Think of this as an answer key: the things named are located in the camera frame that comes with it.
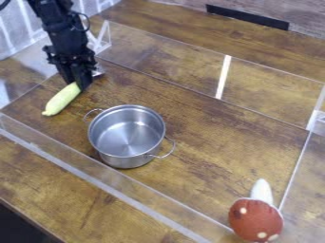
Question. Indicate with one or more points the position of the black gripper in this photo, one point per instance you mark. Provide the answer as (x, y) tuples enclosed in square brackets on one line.
[(70, 54)]

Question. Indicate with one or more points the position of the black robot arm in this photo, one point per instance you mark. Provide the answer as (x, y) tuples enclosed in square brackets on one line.
[(55, 12)]

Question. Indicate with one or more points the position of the clear acrylic triangle stand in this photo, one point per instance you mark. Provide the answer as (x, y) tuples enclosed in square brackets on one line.
[(102, 41)]

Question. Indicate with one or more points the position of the stainless steel pot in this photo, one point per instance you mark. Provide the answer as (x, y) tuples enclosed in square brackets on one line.
[(127, 135)]

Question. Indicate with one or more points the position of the clear acrylic front barrier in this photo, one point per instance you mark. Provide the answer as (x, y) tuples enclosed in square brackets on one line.
[(171, 212)]

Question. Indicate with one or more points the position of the black bar on table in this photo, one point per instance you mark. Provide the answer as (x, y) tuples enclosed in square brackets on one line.
[(248, 17)]

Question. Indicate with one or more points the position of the brown plush mushroom toy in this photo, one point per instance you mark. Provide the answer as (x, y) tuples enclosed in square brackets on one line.
[(254, 218)]

